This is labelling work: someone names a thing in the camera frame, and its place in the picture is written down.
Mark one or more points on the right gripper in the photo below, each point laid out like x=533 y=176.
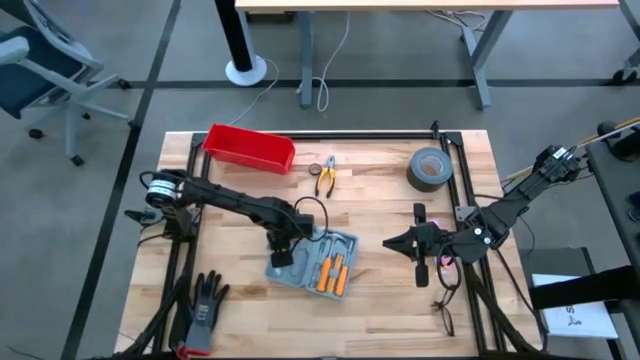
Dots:
x=435 y=242

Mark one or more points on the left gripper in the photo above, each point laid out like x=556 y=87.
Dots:
x=282 y=257

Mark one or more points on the grey plastic tool case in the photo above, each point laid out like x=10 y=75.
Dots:
x=295 y=272

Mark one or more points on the orange screwdriver bit holder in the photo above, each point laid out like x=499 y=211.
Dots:
x=336 y=261

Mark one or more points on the red plastic bin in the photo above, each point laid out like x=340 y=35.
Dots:
x=250 y=147

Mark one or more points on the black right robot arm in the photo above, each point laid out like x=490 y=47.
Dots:
x=505 y=212

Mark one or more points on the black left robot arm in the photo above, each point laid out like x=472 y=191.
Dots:
x=235 y=200

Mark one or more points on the black-framed eyeglasses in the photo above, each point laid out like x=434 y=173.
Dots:
x=440 y=304

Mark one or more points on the black grey work glove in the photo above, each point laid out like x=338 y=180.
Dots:
x=205 y=310

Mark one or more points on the black table clamp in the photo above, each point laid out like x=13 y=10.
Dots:
x=140 y=216

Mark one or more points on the black beam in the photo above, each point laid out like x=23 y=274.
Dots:
x=575 y=292

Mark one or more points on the white paper sheet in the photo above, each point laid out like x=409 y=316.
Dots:
x=580 y=320

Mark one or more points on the pole with white round base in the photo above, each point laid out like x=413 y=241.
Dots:
x=246 y=70

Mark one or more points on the grey metal desk leg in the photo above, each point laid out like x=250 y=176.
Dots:
x=481 y=65
x=307 y=60

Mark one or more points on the dark grey side table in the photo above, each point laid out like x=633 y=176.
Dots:
x=615 y=200

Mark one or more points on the yellow and white rod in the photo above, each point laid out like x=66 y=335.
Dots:
x=610 y=133

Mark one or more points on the light wooden desk top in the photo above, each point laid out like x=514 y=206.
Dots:
x=400 y=5

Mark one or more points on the black round device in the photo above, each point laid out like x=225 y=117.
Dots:
x=625 y=145

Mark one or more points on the grey leg with black caster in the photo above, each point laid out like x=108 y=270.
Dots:
x=625 y=75

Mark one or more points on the blue office chair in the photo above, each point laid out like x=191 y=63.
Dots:
x=30 y=85

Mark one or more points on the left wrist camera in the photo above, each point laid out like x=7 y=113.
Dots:
x=303 y=224

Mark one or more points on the grey corner bracket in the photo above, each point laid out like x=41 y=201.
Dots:
x=464 y=212

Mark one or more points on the grey duct tape roll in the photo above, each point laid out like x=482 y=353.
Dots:
x=414 y=172

